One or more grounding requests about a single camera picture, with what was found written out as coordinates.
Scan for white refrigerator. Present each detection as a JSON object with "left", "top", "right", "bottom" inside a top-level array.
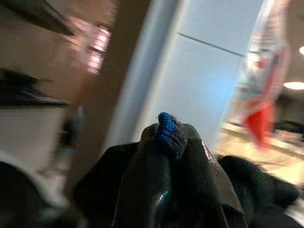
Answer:
[{"left": 104, "top": 0, "right": 264, "bottom": 148}]

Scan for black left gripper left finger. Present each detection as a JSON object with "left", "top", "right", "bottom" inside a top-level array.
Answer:
[{"left": 113, "top": 123, "right": 172, "bottom": 228}]

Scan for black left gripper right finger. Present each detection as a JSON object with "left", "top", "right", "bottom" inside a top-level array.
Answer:
[{"left": 170, "top": 123, "right": 245, "bottom": 228}]

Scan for orange-red hanging bag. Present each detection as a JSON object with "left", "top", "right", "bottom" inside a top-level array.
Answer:
[{"left": 237, "top": 0, "right": 293, "bottom": 152}]

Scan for black sock with blue toe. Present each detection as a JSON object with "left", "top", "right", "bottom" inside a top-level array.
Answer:
[{"left": 153, "top": 112, "right": 190, "bottom": 160}]

